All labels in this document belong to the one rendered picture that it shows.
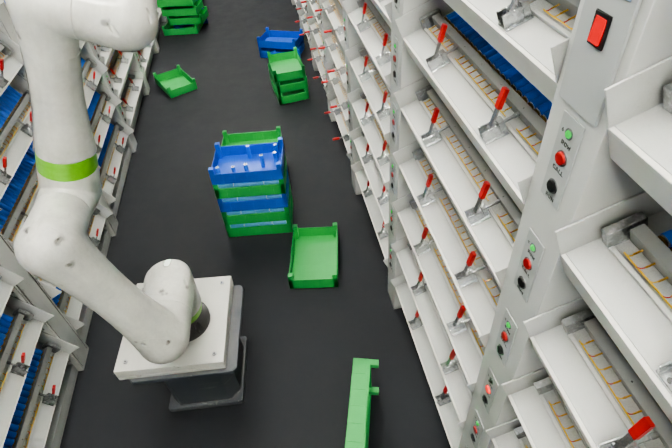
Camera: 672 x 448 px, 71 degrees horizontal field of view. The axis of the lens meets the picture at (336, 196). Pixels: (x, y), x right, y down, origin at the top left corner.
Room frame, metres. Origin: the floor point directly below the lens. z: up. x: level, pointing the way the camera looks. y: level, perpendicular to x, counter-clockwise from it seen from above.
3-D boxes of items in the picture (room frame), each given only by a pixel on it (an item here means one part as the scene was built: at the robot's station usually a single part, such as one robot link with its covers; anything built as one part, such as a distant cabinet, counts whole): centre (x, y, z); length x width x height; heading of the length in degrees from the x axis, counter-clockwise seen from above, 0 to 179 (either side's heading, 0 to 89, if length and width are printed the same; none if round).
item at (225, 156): (1.65, 0.37, 0.36); 0.30 x 0.20 x 0.08; 90
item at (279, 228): (1.65, 0.37, 0.04); 0.30 x 0.20 x 0.08; 90
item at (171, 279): (0.86, 0.49, 0.48); 0.16 x 0.13 x 0.19; 5
